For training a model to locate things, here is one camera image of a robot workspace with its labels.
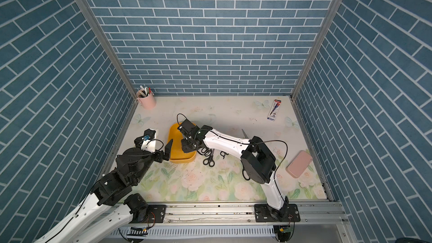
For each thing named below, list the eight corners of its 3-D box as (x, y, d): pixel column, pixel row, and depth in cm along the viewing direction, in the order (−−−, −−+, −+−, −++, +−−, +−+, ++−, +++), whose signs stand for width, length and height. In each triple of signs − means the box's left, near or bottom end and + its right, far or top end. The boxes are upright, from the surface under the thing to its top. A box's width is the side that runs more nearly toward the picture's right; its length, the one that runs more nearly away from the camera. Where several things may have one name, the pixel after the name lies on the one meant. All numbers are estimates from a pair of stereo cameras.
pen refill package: (266, 119, 111) (267, 117, 110) (273, 100, 123) (274, 98, 121) (274, 122, 110) (275, 120, 108) (281, 102, 121) (282, 100, 120)
